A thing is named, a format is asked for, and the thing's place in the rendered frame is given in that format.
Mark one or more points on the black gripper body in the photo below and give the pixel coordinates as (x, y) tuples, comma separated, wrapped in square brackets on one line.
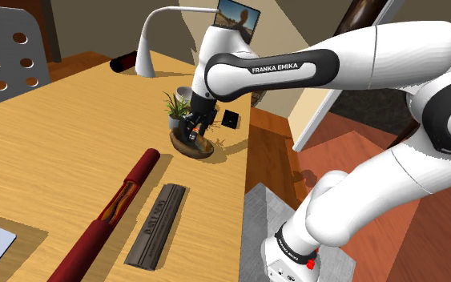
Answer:
[(203, 104)]

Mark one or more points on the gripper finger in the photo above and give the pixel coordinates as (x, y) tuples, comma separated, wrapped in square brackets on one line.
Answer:
[(206, 122), (183, 127)]

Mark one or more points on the small black orange-banded bottle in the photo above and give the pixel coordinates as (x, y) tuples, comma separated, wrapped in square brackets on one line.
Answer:
[(194, 134)]

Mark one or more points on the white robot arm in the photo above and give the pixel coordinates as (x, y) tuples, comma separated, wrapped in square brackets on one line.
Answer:
[(365, 58)]

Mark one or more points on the green plant in grey pot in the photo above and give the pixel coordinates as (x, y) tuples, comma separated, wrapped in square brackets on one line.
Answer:
[(176, 110)]

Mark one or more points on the white cup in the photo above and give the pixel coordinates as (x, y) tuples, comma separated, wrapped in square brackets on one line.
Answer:
[(183, 93)]

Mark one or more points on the black square box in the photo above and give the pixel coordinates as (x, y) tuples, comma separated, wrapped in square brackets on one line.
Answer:
[(229, 119)]

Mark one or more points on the brown wooden bowl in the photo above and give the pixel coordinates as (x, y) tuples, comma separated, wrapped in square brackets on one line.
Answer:
[(197, 148)]

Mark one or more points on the white desk lamp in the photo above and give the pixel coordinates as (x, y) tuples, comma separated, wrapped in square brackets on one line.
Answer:
[(146, 54)]

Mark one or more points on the dark red cylinder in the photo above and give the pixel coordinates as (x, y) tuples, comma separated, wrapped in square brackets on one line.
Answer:
[(123, 62)]

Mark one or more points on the framed photo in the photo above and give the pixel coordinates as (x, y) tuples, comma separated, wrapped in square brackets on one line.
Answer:
[(235, 17)]

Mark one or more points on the dark grey flat bar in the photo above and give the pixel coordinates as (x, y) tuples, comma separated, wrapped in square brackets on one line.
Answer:
[(156, 226)]

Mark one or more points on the grey robot stand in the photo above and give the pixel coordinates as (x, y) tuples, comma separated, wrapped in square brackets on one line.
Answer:
[(256, 222)]

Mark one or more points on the long dark red tube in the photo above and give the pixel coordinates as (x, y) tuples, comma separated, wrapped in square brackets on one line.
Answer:
[(104, 222)]

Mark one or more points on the light wooden desk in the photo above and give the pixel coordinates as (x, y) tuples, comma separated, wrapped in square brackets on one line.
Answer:
[(53, 136)]

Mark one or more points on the grey chair with holes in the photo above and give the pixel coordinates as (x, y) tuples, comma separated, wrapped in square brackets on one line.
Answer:
[(6, 54)]

